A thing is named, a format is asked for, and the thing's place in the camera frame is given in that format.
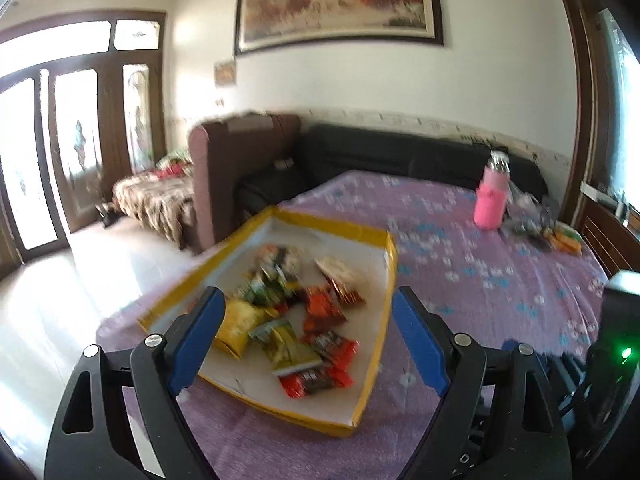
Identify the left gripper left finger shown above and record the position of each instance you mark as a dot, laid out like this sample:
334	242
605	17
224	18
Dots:
91	436

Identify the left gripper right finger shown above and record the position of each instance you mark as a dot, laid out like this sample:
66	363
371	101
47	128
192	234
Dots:
425	344

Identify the green yellow snack packet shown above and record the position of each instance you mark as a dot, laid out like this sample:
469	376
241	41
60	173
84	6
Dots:
286	352

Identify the yellow chip bag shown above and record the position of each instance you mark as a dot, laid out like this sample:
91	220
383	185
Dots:
240	317

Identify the red black candy bar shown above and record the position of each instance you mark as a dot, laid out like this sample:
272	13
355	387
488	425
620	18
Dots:
313	380

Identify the orange red snack packet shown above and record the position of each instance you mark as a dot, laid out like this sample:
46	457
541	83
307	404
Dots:
322	313

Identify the red long snack packet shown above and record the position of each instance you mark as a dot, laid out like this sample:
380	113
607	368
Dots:
343	279

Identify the pink sleeved water bottle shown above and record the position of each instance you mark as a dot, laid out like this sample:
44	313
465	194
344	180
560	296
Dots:
493	192

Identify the patterned blanket daybed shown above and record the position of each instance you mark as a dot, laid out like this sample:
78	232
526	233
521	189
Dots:
162	199

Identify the beige round snack packet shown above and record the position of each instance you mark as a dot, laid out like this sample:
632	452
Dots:
279	261

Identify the maroon armchair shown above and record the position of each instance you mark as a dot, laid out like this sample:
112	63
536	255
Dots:
226	150

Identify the black leather sofa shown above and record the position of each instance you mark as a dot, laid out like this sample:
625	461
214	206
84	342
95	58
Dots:
326	151

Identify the wooden glass door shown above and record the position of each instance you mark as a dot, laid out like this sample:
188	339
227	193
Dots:
81	109

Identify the framed landscape painting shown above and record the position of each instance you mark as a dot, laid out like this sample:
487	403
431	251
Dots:
268	24

